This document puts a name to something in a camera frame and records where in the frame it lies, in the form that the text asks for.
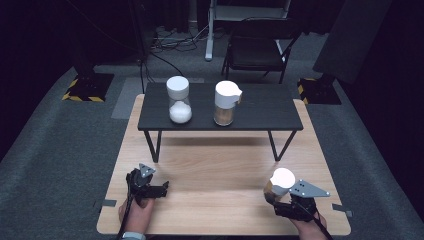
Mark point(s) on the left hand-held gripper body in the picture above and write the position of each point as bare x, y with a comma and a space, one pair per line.
138, 186

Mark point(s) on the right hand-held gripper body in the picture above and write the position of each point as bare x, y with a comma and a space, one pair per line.
301, 208

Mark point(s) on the brown-filled jar with round lid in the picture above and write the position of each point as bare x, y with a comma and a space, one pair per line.
281, 180

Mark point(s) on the glass jar with white powder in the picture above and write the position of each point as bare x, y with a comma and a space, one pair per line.
180, 106

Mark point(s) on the black shelf with metal legs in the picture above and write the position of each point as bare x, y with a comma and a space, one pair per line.
266, 110

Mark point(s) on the glass jar with spout lid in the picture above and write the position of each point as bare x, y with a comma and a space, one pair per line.
226, 100

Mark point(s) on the person's right hand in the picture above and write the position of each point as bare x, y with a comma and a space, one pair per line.
308, 230

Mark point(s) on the person's left hand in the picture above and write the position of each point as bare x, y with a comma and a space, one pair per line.
138, 216

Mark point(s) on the grey tape strip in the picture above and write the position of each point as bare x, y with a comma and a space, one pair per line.
342, 209
108, 202

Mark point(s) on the light grey wristband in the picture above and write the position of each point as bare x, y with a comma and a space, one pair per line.
133, 236

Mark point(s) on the black stand base hazard stripes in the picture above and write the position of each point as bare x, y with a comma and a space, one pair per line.
320, 91
88, 87

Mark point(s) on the black tripod stand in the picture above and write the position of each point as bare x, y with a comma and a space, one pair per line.
142, 50

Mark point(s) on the black folding chair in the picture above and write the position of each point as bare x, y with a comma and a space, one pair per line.
255, 50

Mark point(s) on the dark grey panel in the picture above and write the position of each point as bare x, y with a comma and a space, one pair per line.
353, 36

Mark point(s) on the white desk frame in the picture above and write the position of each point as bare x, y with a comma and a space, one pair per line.
210, 33

